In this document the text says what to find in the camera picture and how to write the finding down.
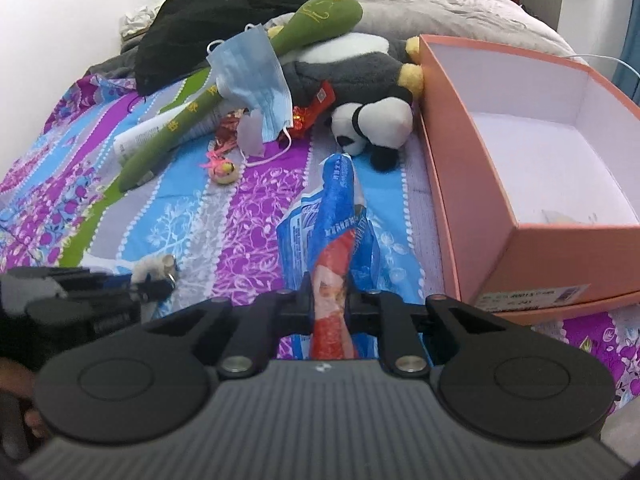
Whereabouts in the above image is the green plush stick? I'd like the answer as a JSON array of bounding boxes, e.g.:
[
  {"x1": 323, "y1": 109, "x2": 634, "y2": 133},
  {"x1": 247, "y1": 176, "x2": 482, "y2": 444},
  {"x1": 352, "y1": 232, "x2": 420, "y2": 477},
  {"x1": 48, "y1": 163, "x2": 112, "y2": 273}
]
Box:
[{"x1": 117, "y1": 0, "x2": 363, "y2": 192}]

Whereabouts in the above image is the colourful striped bedsheet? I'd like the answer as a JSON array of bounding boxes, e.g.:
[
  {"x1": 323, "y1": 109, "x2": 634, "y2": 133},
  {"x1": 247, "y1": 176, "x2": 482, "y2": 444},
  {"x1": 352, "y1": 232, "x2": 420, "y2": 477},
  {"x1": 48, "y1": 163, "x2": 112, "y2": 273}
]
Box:
[{"x1": 0, "y1": 60, "x2": 640, "y2": 413}]

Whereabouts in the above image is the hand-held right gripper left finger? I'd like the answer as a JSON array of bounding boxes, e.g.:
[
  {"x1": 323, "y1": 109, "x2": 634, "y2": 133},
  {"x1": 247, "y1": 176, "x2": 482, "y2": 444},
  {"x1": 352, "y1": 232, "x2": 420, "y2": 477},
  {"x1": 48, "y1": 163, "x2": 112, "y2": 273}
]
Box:
[{"x1": 142, "y1": 272, "x2": 313, "y2": 378}]

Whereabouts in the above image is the grey penguin plush toy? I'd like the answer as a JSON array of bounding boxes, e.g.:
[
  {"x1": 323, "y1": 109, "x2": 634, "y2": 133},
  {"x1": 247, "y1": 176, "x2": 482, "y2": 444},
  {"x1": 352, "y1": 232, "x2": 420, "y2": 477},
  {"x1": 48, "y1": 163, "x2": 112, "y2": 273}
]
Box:
[{"x1": 277, "y1": 31, "x2": 426, "y2": 107}]

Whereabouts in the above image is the white tube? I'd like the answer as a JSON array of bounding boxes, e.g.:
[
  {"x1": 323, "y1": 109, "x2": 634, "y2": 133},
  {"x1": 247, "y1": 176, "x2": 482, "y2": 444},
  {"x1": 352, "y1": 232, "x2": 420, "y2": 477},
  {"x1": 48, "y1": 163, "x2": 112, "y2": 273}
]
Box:
[{"x1": 112, "y1": 105, "x2": 221, "y2": 167}]

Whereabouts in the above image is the grey quilt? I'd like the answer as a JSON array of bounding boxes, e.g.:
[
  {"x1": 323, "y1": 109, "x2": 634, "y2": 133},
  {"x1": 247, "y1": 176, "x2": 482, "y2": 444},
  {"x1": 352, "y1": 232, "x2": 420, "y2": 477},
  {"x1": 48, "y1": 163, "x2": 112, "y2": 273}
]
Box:
[{"x1": 270, "y1": 0, "x2": 590, "y2": 67}]

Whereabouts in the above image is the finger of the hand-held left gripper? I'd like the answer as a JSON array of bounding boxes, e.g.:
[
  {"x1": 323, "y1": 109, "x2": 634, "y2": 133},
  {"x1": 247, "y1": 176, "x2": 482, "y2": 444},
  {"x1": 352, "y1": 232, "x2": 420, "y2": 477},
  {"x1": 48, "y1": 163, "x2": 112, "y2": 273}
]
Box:
[
  {"x1": 52, "y1": 268, "x2": 133, "y2": 292},
  {"x1": 125, "y1": 279, "x2": 175, "y2": 304}
]

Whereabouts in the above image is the black garment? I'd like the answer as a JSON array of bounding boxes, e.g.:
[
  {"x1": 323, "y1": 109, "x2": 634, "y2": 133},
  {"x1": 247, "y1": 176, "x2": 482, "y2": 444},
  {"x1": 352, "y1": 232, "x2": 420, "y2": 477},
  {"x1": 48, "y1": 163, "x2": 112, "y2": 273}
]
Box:
[{"x1": 135, "y1": 0, "x2": 358, "y2": 97}]

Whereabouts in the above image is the small round pink toy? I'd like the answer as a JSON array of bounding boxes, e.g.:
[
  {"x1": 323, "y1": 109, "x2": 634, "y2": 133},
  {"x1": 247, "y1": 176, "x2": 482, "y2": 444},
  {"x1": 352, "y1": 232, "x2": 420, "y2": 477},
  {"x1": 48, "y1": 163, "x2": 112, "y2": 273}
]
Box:
[{"x1": 201, "y1": 150, "x2": 240, "y2": 186}]

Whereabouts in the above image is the clear plastic wrapper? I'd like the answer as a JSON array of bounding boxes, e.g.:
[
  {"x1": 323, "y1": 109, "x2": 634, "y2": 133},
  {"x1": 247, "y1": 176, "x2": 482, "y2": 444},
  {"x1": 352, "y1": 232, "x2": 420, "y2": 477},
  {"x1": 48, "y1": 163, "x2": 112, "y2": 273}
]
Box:
[{"x1": 235, "y1": 109, "x2": 267, "y2": 157}]

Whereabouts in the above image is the blue curtain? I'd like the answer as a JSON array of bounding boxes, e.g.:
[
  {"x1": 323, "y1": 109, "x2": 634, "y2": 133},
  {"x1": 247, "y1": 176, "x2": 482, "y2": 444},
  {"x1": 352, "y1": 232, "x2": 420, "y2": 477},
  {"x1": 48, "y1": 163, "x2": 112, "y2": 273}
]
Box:
[{"x1": 612, "y1": 25, "x2": 640, "y2": 107}]

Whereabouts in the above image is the small white plush keychain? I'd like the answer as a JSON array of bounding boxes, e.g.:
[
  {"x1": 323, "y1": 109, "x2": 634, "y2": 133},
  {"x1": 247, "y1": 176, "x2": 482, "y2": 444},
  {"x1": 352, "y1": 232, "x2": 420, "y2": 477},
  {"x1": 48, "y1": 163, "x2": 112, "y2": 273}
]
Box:
[{"x1": 131, "y1": 254, "x2": 179, "y2": 287}]

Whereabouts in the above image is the pink cardboard box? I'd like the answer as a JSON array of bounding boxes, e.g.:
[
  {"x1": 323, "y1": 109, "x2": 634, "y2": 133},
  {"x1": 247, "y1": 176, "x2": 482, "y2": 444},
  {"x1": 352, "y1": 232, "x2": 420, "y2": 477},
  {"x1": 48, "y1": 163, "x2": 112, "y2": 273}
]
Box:
[{"x1": 417, "y1": 34, "x2": 640, "y2": 307}]

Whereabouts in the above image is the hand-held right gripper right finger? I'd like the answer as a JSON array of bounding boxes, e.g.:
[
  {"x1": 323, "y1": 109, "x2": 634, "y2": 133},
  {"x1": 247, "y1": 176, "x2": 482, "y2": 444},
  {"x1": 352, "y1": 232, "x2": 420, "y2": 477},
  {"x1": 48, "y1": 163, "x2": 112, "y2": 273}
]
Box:
[{"x1": 345, "y1": 272, "x2": 506, "y2": 377}]

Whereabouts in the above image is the panda plush toy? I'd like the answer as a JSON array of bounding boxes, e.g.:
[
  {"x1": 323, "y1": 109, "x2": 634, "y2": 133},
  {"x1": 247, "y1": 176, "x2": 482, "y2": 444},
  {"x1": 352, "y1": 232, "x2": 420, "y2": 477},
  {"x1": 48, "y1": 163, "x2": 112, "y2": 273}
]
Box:
[{"x1": 330, "y1": 85, "x2": 416, "y2": 171}]

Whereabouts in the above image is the dark grey cloth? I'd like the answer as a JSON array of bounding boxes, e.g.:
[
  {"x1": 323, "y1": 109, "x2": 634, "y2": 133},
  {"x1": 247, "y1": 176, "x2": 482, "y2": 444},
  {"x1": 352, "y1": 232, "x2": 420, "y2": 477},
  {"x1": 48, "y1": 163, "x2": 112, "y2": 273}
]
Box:
[{"x1": 87, "y1": 40, "x2": 147, "y2": 82}]

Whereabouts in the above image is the blue and red plastic packet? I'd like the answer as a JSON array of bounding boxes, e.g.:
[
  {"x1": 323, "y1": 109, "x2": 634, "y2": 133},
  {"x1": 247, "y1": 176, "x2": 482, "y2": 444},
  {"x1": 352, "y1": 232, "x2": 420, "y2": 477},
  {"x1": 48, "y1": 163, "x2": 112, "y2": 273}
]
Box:
[{"x1": 276, "y1": 152, "x2": 387, "y2": 361}]

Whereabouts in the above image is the white cable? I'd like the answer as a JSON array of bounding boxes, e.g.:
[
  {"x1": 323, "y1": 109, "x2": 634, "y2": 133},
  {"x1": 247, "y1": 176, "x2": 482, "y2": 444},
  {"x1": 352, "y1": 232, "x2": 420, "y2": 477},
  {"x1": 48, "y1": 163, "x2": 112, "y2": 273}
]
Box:
[{"x1": 564, "y1": 51, "x2": 640, "y2": 82}]

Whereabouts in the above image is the blue face mask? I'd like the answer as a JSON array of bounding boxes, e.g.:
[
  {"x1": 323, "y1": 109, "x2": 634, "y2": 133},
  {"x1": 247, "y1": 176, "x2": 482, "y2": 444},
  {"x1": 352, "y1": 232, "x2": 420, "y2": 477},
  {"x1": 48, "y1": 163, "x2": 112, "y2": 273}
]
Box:
[{"x1": 206, "y1": 24, "x2": 294, "y2": 167}]

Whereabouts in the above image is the white crumpled cloth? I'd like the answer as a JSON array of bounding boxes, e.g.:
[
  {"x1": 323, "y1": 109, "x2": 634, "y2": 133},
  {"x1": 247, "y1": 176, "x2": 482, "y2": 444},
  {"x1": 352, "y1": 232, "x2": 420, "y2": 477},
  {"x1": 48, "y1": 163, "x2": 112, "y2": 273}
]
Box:
[{"x1": 119, "y1": 6, "x2": 162, "y2": 39}]

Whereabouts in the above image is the person's left hand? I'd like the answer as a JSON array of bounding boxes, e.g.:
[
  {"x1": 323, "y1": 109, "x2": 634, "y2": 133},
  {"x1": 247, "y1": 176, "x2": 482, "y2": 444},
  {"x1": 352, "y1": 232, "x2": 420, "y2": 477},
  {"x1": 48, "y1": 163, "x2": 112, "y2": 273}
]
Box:
[{"x1": 0, "y1": 357, "x2": 48, "y2": 441}]

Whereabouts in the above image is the pink box lid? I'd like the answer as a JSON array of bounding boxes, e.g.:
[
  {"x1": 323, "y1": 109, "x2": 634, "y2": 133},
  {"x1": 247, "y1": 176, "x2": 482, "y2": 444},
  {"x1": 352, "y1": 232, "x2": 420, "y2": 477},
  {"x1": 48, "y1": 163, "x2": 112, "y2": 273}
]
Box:
[{"x1": 475, "y1": 290, "x2": 640, "y2": 327}]

